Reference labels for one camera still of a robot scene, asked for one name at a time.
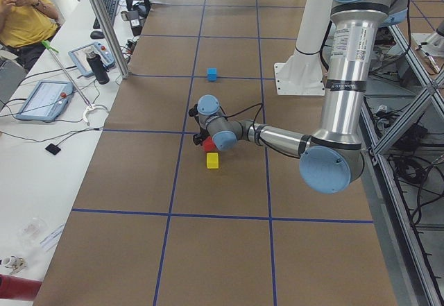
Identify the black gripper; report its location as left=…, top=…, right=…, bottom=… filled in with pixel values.
left=193, top=131, right=210, bottom=146

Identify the red cube block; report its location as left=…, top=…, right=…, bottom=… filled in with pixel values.
left=202, top=137, right=218, bottom=153

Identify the yellow cube block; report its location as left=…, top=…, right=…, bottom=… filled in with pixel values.
left=206, top=152, right=219, bottom=169

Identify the blue cube block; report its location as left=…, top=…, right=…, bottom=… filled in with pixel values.
left=207, top=67, right=218, bottom=82

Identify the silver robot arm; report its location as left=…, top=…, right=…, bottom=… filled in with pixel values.
left=189, top=0, right=409, bottom=194

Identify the black water bottle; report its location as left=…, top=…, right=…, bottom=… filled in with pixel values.
left=85, top=48, right=110, bottom=85

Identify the small black square pad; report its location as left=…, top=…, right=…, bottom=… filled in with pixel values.
left=45, top=143, right=61, bottom=155

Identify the far blue teach pendant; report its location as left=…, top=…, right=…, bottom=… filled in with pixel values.
left=68, top=42, right=115, bottom=77

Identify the blue teach pendant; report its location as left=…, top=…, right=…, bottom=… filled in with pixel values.
left=68, top=42, right=115, bottom=77
left=15, top=80, right=74, bottom=122

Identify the black computer mouse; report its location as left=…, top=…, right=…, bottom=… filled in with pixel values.
left=89, top=31, right=105, bottom=40

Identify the near blue teach pendant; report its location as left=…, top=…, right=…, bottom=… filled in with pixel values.
left=15, top=80, right=74, bottom=122

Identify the black keyboard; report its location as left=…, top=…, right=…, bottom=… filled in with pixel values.
left=93, top=0, right=119, bottom=30

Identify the reacher grabber stick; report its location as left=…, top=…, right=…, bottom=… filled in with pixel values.
left=42, top=40, right=109, bottom=125

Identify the person in yellow shirt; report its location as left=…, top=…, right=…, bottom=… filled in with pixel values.
left=1, top=0, right=60, bottom=71

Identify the red fire extinguisher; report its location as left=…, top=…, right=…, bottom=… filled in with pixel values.
left=1, top=275, right=42, bottom=301

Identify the aluminium frame post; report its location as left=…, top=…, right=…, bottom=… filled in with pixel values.
left=89, top=0, right=129, bottom=80

